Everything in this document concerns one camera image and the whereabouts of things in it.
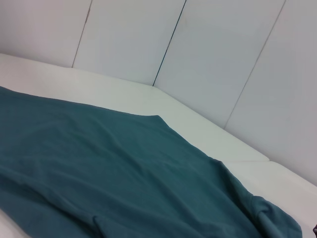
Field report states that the teal blue shirt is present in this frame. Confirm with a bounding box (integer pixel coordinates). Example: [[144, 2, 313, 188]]
[[0, 85, 303, 238]]

